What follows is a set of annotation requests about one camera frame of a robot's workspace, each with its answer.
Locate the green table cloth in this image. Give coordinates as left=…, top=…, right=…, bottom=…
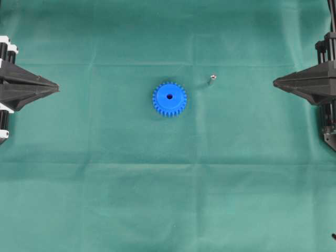
left=1, top=1, right=335, bottom=251

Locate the right gripper rail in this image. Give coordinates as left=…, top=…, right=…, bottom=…
left=273, top=38, right=335, bottom=151

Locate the blue plastic gear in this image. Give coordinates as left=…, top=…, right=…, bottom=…
left=152, top=81, right=187, bottom=117

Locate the left gripper rail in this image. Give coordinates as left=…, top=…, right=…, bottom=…
left=0, top=35, right=60, bottom=145

